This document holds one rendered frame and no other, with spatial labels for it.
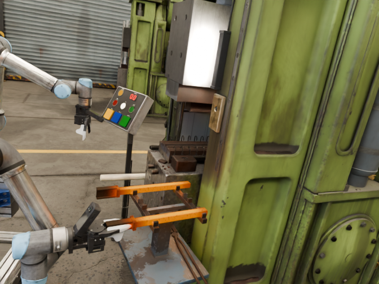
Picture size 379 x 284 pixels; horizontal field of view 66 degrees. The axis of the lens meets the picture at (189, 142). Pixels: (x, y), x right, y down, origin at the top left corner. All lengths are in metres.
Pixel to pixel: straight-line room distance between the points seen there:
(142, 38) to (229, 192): 5.31
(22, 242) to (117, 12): 8.73
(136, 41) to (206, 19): 4.92
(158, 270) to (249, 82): 0.86
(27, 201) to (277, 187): 1.15
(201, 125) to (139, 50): 4.59
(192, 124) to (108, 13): 7.74
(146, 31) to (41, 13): 3.79
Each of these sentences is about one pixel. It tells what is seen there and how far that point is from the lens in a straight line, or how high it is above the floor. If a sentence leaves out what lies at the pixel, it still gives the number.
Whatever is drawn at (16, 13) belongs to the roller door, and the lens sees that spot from 9.47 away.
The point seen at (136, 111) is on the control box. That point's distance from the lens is 2.02.
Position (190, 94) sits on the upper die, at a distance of 1.57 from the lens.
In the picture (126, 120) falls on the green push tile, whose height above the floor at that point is 1.02.
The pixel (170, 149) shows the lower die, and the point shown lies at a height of 0.99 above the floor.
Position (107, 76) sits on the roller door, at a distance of 9.49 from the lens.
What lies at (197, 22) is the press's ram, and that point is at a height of 1.66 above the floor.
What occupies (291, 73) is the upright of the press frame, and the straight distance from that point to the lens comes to 1.45.
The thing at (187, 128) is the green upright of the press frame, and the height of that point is 1.05.
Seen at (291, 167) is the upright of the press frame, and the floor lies 1.06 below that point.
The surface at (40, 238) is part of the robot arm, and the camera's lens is 1.05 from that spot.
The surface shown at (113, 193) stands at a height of 0.91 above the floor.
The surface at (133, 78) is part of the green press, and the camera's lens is 6.43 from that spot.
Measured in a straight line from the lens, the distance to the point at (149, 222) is 1.12.
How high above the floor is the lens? 1.55
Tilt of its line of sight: 18 degrees down
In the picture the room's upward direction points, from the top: 9 degrees clockwise
